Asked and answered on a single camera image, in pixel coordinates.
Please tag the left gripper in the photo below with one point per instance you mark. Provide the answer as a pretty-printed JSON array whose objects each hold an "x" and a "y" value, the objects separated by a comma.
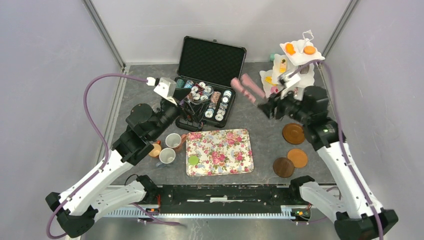
[{"x": 196, "y": 112}]

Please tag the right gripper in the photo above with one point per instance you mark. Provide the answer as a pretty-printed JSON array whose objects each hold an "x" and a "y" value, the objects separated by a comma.
[{"x": 273, "y": 101}]

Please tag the chocolate cake slice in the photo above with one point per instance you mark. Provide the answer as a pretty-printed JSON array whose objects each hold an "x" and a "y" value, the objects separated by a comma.
[{"x": 305, "y": 69}]

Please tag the pink strawberry cake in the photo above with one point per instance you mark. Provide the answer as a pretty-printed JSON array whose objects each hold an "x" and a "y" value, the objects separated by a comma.
[{"x": 274, "y": 90}]

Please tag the yellow kiwi cake slice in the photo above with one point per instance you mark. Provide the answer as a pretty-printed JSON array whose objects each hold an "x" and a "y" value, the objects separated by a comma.
[{"x": 269, "y": 79}]

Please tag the yellow cake with green fruit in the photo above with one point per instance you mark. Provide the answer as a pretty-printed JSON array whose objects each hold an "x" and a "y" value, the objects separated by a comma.
[{"x": 283, "y": 66}]

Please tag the yellow round biscuit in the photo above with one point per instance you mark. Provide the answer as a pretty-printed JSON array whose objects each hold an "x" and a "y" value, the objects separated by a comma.
[{"x": 309, "y": 50}]

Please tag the pink-handled metal tongs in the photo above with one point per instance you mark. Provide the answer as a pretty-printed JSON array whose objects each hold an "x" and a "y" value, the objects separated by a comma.
[{"x": 249, "y": 89}]

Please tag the green round macaron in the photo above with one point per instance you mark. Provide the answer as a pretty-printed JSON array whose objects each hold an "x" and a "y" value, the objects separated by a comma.
[{"x": 193, "y": 160}]

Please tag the orange pastry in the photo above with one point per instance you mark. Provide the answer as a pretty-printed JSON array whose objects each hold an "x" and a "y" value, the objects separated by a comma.
[{"x": 290, "y": 49}]

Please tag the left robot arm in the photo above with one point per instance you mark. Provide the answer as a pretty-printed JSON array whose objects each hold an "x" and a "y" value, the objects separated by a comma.
[{"x": 79, "y": 207}]

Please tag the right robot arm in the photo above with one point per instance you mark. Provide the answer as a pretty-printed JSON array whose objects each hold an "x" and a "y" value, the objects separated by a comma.
[{"x": 358, "y": 214}]

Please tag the medium brown wooden coaster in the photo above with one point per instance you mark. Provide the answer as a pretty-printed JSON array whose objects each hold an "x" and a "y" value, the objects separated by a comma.
[{"x": 293, "y": 133}]

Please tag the black poker chip case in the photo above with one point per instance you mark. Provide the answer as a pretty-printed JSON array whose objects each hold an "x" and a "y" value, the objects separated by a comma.
[{"x": 207, "y": 67}]

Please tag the pink mug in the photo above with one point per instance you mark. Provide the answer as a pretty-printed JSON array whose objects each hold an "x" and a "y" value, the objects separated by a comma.
[{"x": 175, "y": 141}]

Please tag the white three-tier cake stand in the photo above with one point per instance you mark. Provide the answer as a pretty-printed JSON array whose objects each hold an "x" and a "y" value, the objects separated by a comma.
[{"x": 294, "y": 64}]

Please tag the light orange wooden coaster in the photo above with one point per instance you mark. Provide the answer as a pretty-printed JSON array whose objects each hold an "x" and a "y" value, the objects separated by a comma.
[{"x": 298, "y": 157}]

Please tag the grey white mug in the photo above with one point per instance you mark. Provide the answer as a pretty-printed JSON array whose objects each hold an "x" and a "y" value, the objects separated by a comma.
[{"x": 166, "y": 157}]

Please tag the floral serving tray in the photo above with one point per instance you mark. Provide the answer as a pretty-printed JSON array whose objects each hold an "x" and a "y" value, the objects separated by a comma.
[{"x": 220, "y": 152}]

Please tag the orange mug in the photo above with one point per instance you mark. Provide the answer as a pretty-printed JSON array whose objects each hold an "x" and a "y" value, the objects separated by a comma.
[{"x": 157, "y": 148}]

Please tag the dark brown wooden coaster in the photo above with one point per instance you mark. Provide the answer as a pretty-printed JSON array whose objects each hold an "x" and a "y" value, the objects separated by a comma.
[{"x": 283, "y": 167}]

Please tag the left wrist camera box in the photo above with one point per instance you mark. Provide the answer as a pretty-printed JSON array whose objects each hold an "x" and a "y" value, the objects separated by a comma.
[{"x": 166, "y": 88}]

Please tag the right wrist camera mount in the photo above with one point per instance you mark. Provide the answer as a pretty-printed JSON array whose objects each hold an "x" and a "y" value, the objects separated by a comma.
[{"x": 289, "y": 81}]

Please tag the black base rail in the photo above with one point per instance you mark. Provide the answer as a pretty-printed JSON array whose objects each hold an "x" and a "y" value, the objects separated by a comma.
[{"x": 227, "y": 199}]

